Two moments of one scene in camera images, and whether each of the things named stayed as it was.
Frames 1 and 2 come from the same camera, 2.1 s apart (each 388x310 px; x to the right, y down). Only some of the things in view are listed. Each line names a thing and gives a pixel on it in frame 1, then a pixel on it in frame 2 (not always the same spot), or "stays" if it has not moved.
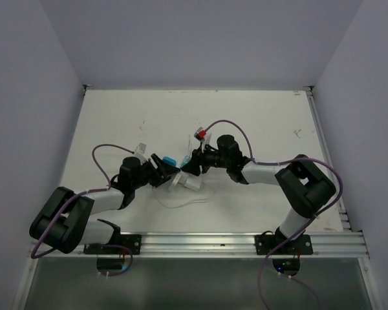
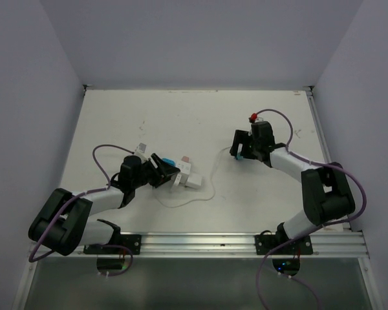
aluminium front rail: (329, 245) stays
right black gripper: (198, 158) → (238, 138)
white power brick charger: (193, 182) stays
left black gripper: (164, 168) stays
